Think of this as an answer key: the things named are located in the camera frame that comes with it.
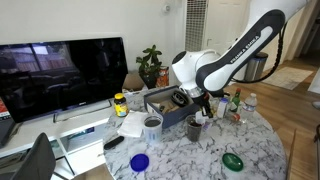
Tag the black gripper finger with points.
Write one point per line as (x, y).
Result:
(209, 112)

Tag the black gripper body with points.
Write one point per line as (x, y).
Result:
(203, 101)

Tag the clear measuring cup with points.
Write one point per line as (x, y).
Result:
(200, 118)

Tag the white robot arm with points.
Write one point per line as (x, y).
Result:
(205, 73)

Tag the clear cup with dark contents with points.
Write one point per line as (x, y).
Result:
(193, 128)

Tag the white bottle blue cap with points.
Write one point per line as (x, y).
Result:
(222, 106)

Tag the red cap sauce bottle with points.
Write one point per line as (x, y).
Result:
(234, 116)

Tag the green glass bottle red cap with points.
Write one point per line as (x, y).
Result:
(235, 101)

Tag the dark blue cardboard box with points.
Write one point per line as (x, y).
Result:
(160, 102)

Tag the clear water bottle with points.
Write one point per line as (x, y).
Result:
(249, 107)

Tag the white plastic tub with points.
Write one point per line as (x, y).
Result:
(152, 129)

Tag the green round lid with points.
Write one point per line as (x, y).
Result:
(232, 162)

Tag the steel trash can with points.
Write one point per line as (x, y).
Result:
(255, 66)

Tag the potted green plant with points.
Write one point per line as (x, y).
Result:
(149, 66)

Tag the white paper napkin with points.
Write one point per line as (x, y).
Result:
(132, 125)

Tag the yellow lid vitamin jar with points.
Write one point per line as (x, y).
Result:
(120, 105)

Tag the blue round lid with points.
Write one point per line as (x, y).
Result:
(139, 162)

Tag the black remote control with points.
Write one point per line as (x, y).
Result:
(113, 143)

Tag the white tv stand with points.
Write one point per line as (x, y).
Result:
(78, 136)

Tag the black flat screen television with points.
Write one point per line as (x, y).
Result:
(38, 79)

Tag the dark office chair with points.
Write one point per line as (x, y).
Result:
(39, 163)

